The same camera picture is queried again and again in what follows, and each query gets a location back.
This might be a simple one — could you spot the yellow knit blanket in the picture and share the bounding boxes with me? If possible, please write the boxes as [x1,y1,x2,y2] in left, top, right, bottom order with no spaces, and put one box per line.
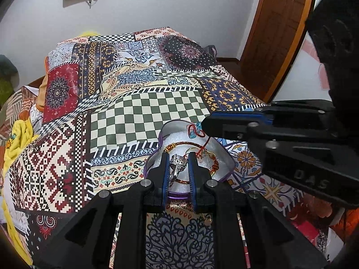
[0,118,41,231]

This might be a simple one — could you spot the orange patterned cloth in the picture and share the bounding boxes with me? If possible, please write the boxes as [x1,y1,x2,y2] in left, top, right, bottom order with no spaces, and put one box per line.
[285,196,359,231]

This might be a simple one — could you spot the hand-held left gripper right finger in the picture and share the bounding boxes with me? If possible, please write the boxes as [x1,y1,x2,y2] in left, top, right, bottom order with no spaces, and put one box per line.
[187,151,328,269]

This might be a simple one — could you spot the patchwork patterned blanket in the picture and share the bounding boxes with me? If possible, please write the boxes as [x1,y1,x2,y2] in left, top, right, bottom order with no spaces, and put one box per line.
[6,26,303,269]

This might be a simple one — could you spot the red packet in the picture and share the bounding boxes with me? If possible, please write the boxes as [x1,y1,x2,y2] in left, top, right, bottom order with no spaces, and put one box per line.
[290,220,320,245]

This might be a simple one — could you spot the dark grey bag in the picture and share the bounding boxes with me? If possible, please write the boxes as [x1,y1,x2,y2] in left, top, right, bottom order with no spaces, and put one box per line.
[206,45,219,63]

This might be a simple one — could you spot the brown wooden door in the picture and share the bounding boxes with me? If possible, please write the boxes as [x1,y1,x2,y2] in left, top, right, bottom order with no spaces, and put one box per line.
[240,0,318,102]

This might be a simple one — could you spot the yellow rounded object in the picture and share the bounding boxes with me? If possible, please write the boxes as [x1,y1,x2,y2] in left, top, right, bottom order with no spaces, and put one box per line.
[74,29,97,38]

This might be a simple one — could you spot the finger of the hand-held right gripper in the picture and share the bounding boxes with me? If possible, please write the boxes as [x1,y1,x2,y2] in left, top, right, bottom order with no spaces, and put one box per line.
[201,114,281,150]
[212,104,336,130]

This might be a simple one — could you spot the red string bracelet blue charm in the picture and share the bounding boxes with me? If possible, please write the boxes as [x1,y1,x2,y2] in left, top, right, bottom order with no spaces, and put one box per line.
[186,123,215,158]

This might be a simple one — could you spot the silver ring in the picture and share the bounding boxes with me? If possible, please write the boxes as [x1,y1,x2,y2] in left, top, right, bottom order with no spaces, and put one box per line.
[168,154,189,187]

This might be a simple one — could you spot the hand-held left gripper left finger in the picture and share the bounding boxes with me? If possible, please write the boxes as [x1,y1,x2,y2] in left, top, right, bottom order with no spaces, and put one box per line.
[34,151,171,269]

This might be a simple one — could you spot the dark green plush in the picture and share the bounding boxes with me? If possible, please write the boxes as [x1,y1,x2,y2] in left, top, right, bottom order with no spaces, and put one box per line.
[0,55,20,105]

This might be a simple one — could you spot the red and gold bracelet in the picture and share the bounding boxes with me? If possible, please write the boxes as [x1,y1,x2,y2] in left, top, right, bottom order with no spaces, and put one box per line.
[164,141,220,186]

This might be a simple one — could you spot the orange striped cloth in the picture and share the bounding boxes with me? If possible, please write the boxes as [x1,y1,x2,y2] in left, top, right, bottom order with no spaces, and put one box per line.
[0,85,47,135]

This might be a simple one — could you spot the purple heart-shaped tin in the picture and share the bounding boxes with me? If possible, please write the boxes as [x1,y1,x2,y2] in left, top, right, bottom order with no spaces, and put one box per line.
[143,121,233,201]

